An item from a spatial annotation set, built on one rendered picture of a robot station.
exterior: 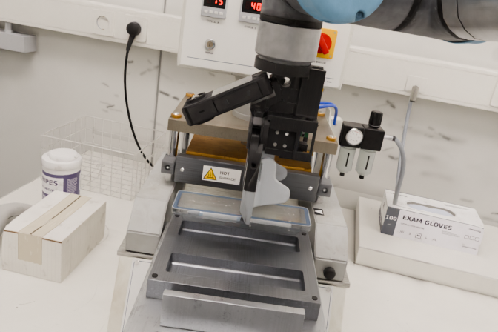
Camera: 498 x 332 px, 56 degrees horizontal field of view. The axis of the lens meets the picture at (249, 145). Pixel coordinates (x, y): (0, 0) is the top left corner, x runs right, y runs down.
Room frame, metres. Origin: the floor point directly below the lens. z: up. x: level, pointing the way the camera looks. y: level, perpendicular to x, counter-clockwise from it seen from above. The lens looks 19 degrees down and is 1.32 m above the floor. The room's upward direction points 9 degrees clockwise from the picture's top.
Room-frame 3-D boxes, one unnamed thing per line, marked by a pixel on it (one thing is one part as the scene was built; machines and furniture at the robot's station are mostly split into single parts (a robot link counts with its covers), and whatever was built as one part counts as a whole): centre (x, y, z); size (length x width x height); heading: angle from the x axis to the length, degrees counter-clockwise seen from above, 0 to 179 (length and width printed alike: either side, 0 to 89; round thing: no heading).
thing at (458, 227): (1.08, -0.48, 0.83); 0.23 x 0.12 x 0.07; 80
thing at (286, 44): (0.58, -0.03, 1.26); 0.08 x 0.08 x 0.05
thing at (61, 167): (1.00, 0.42, 0.83); 0.09 x 0.09 x 0.15
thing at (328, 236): (0.72, -0.14, 0.97); 0.26 x 0.05 x 0.07; 1
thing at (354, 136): (0.93, -0.22, 1.05); 0.15 x 0.05 x 0.15; 91
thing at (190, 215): (0.58, 0.00, 1.03); 0.18 x 0.06 x 0.02; 91
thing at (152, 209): (0.72, 0.14, 0.97); 0.25 x 0.05 x 0.07; 1
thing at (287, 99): (0.58, -0.03, 1.18); 0.09 x 0.08 x 0.12; 91
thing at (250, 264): (0.53, -0.01, 0.98); 0.20 x 0.17 x 0.03; 91
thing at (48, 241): (0.83, 0.36, 0.80); 0.19 x 0.13 x 0.09; 170
